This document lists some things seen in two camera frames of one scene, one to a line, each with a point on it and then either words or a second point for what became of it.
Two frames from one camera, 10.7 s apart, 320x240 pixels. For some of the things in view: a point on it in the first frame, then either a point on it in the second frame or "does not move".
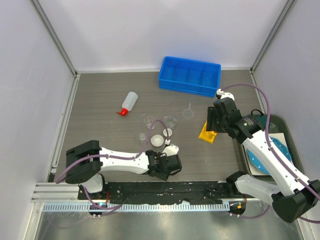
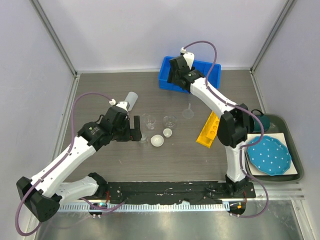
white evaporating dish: (157, 140) does not move
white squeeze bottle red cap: (128, 103) does not move
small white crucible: (169, 131) does not move
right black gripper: (211, 124) to (172, 77)
